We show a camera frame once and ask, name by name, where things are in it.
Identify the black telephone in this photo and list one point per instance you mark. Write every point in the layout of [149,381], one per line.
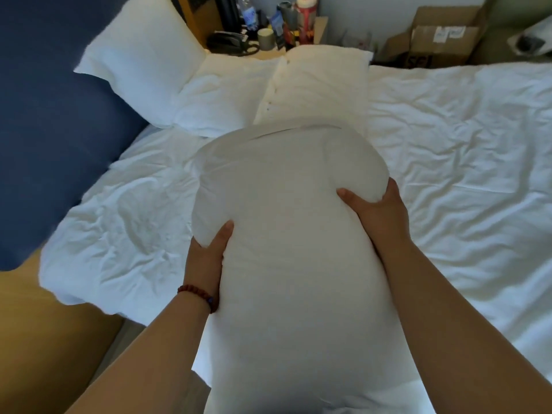
[230,42]

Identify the person's left forearm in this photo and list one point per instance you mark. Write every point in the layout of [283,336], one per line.
[146,353]

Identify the white pillow insert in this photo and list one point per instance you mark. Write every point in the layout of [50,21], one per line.
[297,271]

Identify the person's right forearm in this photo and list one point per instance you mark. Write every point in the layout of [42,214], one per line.
[457,331]

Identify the white duvet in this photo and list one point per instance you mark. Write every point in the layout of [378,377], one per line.
[453,176]

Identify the red and white bottle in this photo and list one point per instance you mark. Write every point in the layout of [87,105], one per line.
[306,19]

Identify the wooden nightstand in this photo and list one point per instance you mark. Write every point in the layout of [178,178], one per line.
[202,17]

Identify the person's right thumb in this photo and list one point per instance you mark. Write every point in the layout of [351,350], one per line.
[354,198]

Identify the wooden bed frame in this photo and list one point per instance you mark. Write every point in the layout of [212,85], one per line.
[47,340]

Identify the person's right hand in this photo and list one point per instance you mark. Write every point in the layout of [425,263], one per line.
[379,217]

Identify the person's left thumb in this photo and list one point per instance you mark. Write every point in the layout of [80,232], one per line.
[222,237]

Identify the blue padded headboard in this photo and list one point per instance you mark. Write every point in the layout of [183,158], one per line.
[56,124]

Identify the large white pillow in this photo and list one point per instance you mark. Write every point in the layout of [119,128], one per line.
[142,60]

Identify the person's left hand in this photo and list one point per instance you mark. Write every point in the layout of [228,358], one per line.
[206,265]

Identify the clear water bottle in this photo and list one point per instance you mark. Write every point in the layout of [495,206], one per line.
[248,12]

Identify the open cardboard box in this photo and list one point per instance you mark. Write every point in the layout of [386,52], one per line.
[440,34]

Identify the blue packet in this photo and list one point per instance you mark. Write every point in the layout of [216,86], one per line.
[278,27]

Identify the grey cup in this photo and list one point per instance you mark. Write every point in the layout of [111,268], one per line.
[285,12]

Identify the white pillow with buttons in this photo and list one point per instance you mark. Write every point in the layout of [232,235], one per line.
[319,86]

